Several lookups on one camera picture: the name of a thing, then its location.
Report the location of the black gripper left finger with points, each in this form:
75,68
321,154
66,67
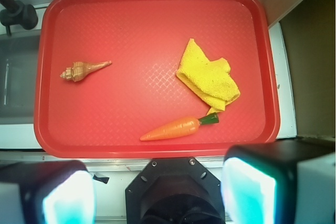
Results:
47,192

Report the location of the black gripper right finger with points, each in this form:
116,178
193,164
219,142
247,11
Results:
286,181

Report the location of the orange toy carrot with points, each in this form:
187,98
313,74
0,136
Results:
179,128

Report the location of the brown spiral seashell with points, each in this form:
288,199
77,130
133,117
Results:
80,69

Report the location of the yellow microfiber cloth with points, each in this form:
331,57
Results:
209,80

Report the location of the red plastic tray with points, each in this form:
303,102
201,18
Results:
105,114

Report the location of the grey sink basin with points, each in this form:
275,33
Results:
18,78

